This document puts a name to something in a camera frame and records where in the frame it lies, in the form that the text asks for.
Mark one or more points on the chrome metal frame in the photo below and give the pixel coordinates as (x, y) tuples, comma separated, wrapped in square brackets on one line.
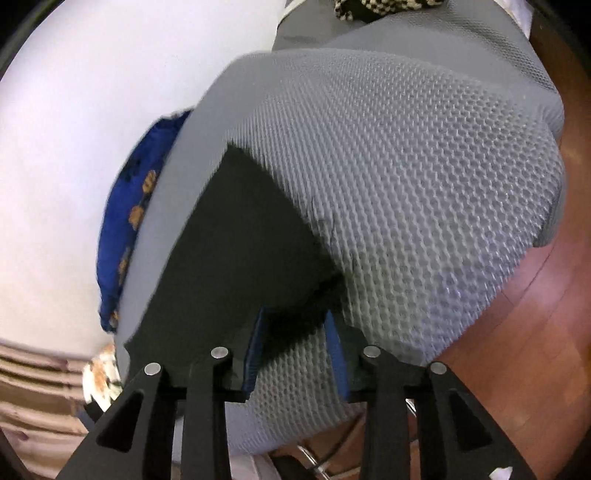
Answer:
[(318, 459)]

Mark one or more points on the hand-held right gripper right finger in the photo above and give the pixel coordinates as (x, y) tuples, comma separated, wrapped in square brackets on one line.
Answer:
[(334, 360)]

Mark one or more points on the beige striped curtain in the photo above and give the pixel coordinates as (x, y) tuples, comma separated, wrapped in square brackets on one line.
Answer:
[(37, 406)]

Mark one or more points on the black and cream knit bag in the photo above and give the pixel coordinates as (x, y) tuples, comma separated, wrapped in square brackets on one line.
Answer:
[(392, 9)]

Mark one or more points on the blue floral blanket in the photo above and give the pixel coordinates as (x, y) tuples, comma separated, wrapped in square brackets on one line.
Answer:
[(134, 194)]

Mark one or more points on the grey mesh mattress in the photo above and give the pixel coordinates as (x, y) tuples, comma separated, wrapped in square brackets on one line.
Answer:
[(392, 184)]

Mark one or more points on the white floral pillow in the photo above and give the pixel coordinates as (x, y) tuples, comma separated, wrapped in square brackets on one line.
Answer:
[(102, 376)]

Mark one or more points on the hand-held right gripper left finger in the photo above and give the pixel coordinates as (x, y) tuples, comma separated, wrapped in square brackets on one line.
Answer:
[(256, 353)]

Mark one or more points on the black pants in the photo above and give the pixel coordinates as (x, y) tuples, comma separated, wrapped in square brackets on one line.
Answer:
[(240, 240)]

